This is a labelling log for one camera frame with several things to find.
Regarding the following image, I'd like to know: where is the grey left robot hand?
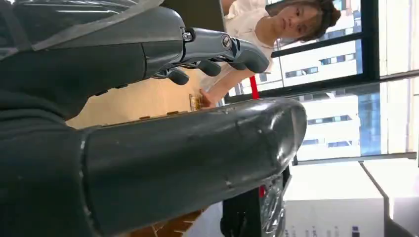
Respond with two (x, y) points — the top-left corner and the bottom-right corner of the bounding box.
(0, 0), (308, 237)

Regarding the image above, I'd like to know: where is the black window frame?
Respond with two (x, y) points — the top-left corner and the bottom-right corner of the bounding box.
(224, 0), (419, 166)

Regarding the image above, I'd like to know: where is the white kiosk stand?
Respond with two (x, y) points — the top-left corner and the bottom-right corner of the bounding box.
(283, 159), (419, 237)

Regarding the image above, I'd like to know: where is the brown card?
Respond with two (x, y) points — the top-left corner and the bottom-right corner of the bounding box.
(189, 93), (204, 112)

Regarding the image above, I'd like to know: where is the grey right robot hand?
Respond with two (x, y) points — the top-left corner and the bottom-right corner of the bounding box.
(219, 166), (293, 237)

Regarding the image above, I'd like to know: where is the person in pale clothing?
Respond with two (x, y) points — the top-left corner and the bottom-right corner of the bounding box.
(199, 0), (342, 109)

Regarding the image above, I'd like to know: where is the black left robot arm sleeve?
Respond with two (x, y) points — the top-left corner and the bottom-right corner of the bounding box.
(0, 89), (99, 237)

